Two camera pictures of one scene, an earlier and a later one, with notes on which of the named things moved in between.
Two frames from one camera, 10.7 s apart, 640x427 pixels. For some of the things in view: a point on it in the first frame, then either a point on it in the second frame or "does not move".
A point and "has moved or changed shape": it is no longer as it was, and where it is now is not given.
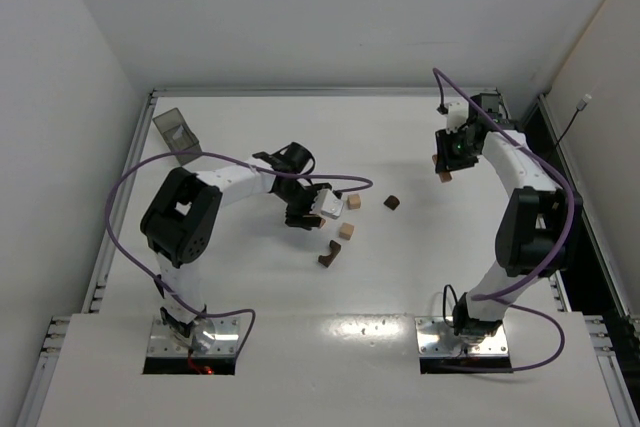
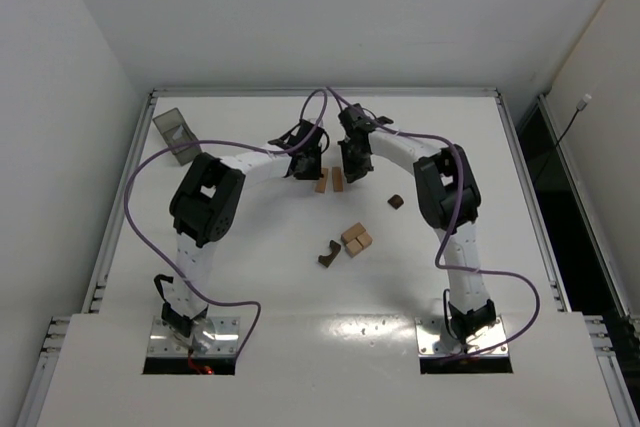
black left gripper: x=304 y=203 to x=308 y=166
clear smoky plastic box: x=178 y=135 does not move
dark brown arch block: x=326 y=260 does not move
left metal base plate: x=226 y=329 does not move
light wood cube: x=346 y=231 to x=353 y=247
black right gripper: x=451 y=158 to x=355 y=163
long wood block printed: x=322 y=220 has moved or changed shape
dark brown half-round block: x=392 y=202 does not move
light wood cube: x=353 y=201 to x=364 y=239
